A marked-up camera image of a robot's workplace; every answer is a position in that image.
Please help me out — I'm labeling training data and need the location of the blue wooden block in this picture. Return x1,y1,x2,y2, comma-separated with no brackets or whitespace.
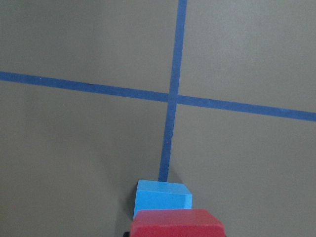
133,180,193,217

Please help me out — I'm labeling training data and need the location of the red wooden block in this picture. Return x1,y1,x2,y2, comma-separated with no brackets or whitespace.
129,209,226,237

